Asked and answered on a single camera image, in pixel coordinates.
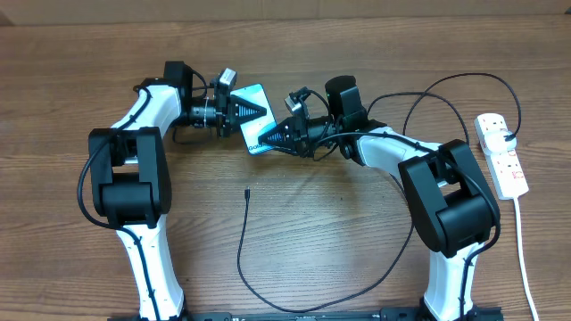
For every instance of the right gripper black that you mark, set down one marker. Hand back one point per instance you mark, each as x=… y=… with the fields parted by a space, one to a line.
x=296 y=139

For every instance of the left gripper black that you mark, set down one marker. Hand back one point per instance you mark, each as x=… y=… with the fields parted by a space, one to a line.
x=227 y=102

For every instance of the blue Galaxy smartphone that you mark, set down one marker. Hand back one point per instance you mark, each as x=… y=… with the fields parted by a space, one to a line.
x=251 y=130

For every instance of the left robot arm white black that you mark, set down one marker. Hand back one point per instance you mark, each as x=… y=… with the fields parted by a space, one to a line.
x=125 y=184

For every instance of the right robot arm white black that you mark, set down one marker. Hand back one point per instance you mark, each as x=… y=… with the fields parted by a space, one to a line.
x=451 y=205

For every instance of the white USB charger plug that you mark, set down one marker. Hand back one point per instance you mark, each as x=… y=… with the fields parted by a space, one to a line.
x=499 y=141

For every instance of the white power strip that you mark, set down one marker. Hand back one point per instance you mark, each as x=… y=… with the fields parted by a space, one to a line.
x=505 y=168

